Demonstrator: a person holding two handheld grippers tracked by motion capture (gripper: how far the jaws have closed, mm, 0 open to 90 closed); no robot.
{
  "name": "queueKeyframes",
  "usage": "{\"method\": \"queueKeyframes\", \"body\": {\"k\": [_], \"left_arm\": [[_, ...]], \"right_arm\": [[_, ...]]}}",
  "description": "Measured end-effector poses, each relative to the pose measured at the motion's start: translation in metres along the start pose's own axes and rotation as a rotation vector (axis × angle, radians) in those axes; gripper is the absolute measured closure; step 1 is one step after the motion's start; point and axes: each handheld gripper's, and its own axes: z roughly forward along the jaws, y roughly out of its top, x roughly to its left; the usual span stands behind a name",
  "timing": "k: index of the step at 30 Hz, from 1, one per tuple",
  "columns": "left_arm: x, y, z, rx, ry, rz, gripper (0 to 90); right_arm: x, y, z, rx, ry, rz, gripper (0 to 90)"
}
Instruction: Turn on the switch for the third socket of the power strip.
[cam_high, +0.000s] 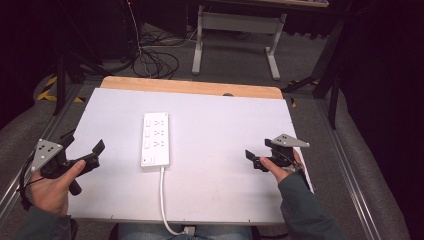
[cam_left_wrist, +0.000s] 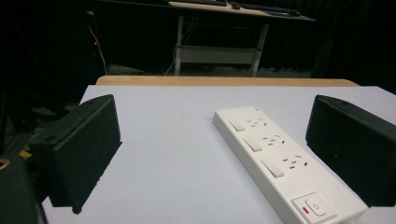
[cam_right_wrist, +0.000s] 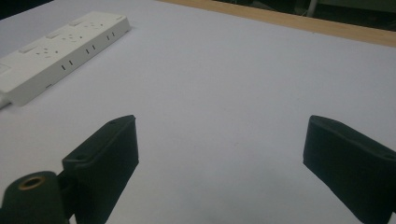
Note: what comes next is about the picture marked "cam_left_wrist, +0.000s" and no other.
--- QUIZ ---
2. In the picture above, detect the white power strip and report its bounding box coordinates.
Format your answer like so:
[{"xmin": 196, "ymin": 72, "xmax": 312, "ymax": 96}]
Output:
[{"xmin": 212, "ymin": 105, "xmax": 369, "ymax": 224}]

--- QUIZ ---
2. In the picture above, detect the white-legged background desk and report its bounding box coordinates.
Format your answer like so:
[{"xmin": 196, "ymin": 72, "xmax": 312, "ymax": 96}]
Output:
[{"xmin": 167, "ymin": 0, "xmax": 316, "ymax": 77}]

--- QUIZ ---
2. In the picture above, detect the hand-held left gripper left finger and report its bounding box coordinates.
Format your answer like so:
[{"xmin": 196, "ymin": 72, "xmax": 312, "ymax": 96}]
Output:
[{"xmin": 28, "ymin": 93, "xmax": 123, "ymax": 216}]

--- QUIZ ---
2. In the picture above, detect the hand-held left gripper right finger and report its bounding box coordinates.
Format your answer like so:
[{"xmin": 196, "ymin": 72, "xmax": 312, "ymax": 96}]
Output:
[{"xmin": 304, "ymin": 94, "xmax": 396, "ymax": 208}]

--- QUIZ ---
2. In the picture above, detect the white hanging cable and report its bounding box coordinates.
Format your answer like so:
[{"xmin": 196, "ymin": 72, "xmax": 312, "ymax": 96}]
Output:
[{"xmin": 87, "ymin": 10, "xmax": 108, "ymax": 76}]

